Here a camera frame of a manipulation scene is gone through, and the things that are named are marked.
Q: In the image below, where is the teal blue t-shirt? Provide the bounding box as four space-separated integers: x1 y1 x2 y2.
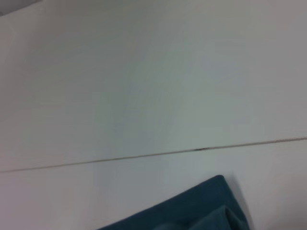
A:
95 174 253 230

